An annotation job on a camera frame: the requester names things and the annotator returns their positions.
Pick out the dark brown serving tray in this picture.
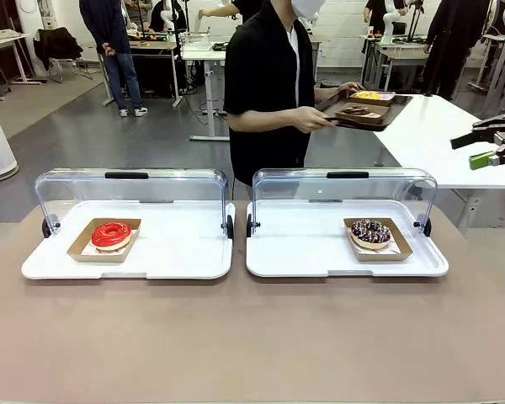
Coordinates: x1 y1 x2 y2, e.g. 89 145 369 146
315 89 414 134

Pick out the yellow frosted donut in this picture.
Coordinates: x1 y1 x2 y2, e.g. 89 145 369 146
349 90 397 107

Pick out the person's right forearm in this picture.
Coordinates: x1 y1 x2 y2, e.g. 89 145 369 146
228 107 308 132

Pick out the person's left forearm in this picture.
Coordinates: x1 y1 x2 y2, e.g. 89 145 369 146
314 87 342 104

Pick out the sprinkled chocolate donut in box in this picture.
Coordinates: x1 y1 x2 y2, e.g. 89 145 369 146
343 216 414 263

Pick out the chocolate donut with coloured sprinkles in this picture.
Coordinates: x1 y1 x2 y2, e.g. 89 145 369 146
351 217 393 249

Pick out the person in black shirt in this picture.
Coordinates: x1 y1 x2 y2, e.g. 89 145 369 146
224 0 321 186

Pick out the red glazed donut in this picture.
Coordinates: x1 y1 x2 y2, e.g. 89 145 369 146
91 221 133 253

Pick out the red frosted donut in box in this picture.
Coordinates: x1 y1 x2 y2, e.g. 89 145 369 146
66 217 142 263

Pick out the person's right hand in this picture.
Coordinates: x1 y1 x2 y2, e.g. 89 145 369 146
296 107 334 135

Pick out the large white table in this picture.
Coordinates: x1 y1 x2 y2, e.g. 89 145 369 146
374 93 505 231

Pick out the bystander in dark clothes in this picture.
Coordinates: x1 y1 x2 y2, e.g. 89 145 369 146
420 0 489 101

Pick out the grey background work table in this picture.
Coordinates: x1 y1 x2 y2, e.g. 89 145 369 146
360 35 430 90

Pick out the white printed paper liner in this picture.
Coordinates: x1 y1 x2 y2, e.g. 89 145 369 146
351 237 403 256
80 229 138 256

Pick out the clear plastic case lid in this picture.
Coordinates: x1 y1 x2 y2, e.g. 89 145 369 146
34 167 229 237
252 167 439 231

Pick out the white display case base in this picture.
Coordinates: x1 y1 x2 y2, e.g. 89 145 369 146
246 199 450 278
20 199 237 281

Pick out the white face mask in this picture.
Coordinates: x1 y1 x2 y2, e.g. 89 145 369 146
289 0 327 19

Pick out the white height adjustable desk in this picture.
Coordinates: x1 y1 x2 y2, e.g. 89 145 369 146
179 40 232 143

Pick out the seated bystander in black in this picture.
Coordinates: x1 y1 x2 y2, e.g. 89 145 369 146
148 0 187 35

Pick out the dark cluttered work table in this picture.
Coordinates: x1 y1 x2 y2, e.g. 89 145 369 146
95 32 184 109

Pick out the bystander in blue jeans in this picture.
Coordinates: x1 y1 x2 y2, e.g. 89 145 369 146
78 0 149 118

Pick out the black jacket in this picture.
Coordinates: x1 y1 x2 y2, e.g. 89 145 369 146
33 27 84 71

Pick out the white office desk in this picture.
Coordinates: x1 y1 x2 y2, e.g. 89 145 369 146
0 31 42 101

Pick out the metal frame chair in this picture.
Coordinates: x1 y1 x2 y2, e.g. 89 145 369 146
48 54 94 84

